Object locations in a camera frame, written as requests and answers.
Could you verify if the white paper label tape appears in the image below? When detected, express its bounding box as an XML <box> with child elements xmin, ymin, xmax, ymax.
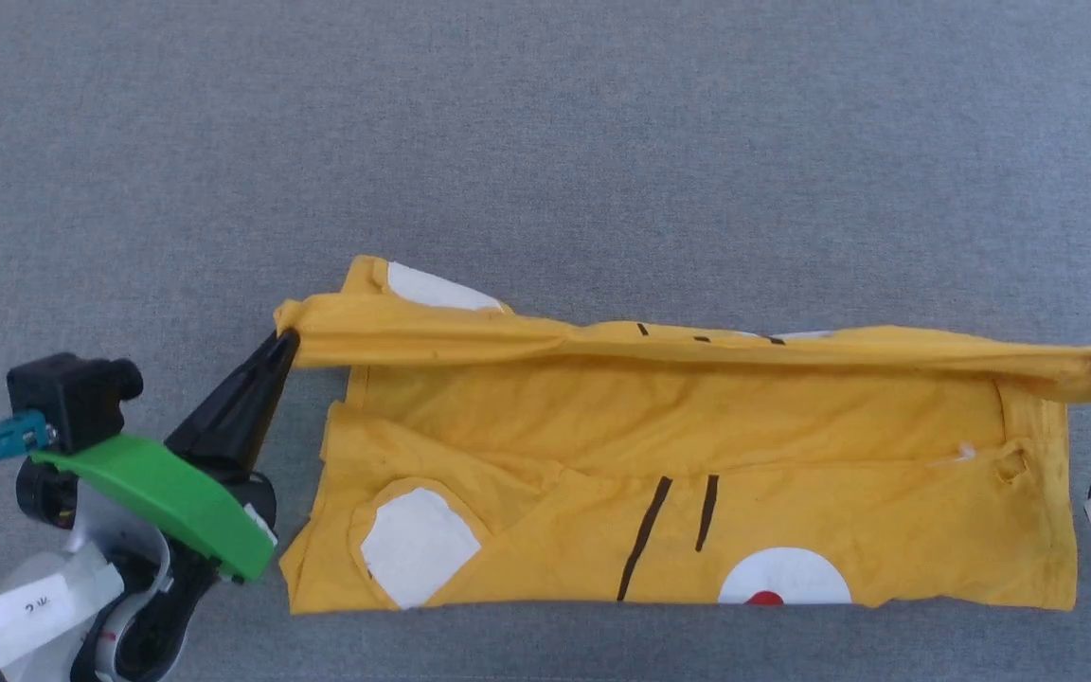
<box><xmin>0</xmin><ymin>543</ymin><xmax>127</xmax><ymax>672</ymax></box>

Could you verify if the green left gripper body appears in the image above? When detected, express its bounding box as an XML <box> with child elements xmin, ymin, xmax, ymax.
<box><xmin>29</xmin><ymin>432</ymin><xmax>279</xmax><ymax>682</ymax></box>

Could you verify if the yellow cartoon face t-shirt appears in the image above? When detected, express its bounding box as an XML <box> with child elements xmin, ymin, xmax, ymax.
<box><xmin>274</xmin><ymin>254</ymin><xmax>1091</xmax><ymax>615</ymax></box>

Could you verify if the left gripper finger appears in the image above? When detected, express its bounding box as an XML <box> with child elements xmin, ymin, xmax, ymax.
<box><xmin>165</xmin><ymin>328</ymin><xmax>302</xmax><ymax>479</ymax></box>

